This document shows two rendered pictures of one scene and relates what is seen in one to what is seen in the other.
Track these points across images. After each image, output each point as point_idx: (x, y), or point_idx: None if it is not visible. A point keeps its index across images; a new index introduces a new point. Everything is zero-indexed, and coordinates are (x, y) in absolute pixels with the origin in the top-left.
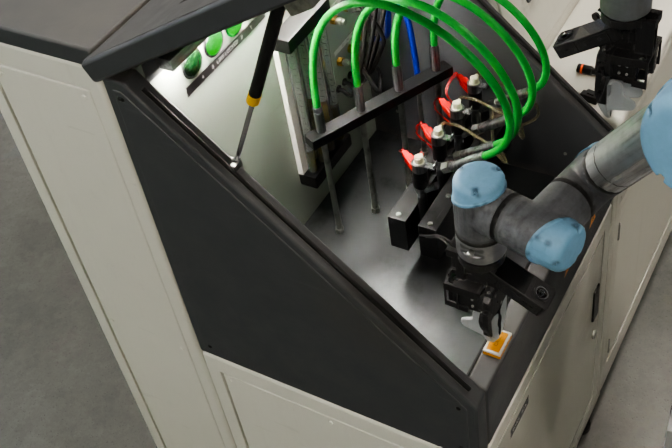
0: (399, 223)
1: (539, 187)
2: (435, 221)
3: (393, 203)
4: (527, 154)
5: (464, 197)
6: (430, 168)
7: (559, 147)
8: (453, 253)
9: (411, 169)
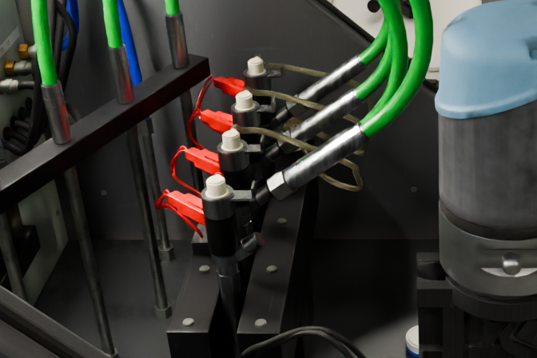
0: (194, 340)
1: (383, 259)
2: (269, 316)
3: (141, 341)
4: (346, 210)
5: (508, 72)
6: (245, 198)
7: (402, 180)
8: (439, 293)
9: (199, 219)
